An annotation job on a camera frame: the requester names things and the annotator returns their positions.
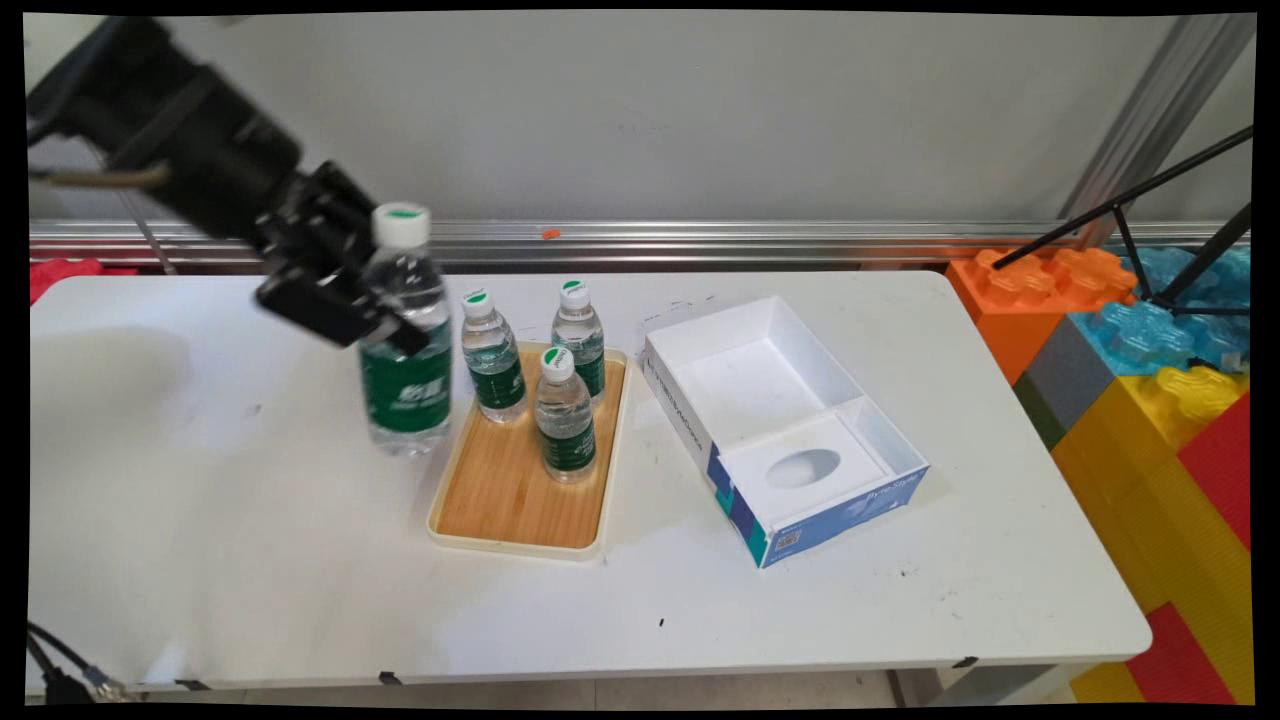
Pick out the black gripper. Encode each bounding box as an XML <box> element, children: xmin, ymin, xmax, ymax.
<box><xmin>28</xmin><ymin>16</ymin><xmax>433</xmax><ymax>358</ymax></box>

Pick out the water bottle green label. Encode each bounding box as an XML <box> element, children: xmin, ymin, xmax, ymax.
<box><xmin>460</xmin><ymin>290</ymin><xmax>529</xmax><ymax>425</ymax></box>
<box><xmin>357</xmin><ymin>201</ymin><xmax>454</xmax><ymax>458</ymax></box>
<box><xmin>534</xmin><ymin>346</ymin><xmax>598</xmax><ymax>486</ymax></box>
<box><xmin>550</xmin><ymin>280</ymin><xmax>607</xmax><ymax>403</ymax></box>

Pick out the red plastic object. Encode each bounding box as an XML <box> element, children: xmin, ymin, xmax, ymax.
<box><xmin>29</xmin><ymin>258</ymin><xmax>143</xmax><ymax>307</ymax></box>

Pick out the bamboo tray white rim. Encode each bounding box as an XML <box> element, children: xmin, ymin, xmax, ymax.
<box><xmin>428</xmin><ymin>341</ymin><xmax>631</xmax><ymax>561</ymax></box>

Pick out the open white blue cardboard box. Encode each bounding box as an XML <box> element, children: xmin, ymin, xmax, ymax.
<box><xmin>640</xmin><ymin>295</ymin><xmax>933</xmax><ymax>571</ymax></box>

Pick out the orange giant building block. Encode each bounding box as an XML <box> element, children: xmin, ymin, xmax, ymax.
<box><xmin>944</xmin><ymin>247</ymin><xmax>1139</xmax><ymax>387</ymax></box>

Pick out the green giant building block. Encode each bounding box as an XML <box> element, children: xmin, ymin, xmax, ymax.
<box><xmin>1011</xmin><ymin>371</ymin><xmax>1068</xmax><ymax>452</ymax></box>

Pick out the grey giant building block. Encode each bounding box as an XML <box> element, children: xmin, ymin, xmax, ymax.
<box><xmin>1024</xmin><ymin>315</ymin><xmax>1118</xmax><ymax>433</ymax></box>

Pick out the grey table leg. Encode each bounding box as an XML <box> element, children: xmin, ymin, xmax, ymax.
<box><xmin>888</xmin><ymin>664</ymin><xmax>1096</xmax><ymax>707</ymax></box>

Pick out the black tripod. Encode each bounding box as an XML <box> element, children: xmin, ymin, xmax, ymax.
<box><xmin>990</xmin><ymin>124</ymin><xmax>1254</xmax><ymax>319</ymax></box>

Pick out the blue giant building block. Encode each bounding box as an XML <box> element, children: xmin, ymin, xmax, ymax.
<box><xmin>1070</xmin><ymin>245</ymin><xmax>1252</xmax><ymax>377</ymax></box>

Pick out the yellow giant building block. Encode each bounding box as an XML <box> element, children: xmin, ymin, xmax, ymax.
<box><xmin>1050</xmin><ymin>364</ymin><xmax>1254</xmax><ymax>706</ymax></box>

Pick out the red giant building block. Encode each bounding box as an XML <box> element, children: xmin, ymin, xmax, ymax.
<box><xmin>1178</xmin><ymin>392</ymin><xmax>1253</xmax><ymax>553</ymax></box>

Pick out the aluminium wall rail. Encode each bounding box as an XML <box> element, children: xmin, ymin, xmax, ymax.
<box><xmin>30</xmin><ymin>220</ymin><xmax>1251</xmax><ymax>273</ymax></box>

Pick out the cable with metal connector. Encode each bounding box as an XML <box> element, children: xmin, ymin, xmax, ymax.
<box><xmin>28</xmin><ymin>620</ymin><xmax>141</xmax><ymax>704</ymax></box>

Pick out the black cable plug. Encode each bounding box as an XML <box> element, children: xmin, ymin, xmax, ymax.
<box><xmin>26</xmin><ymin>635</ymin><xmax>93</xmax><ymax>707</ymax></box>

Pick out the aluminium frame post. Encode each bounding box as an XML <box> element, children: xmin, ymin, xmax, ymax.
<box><xmin>1058</xmin><ymin>14</ymin><xmax>1257</xmax><ymax>249</ymax></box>

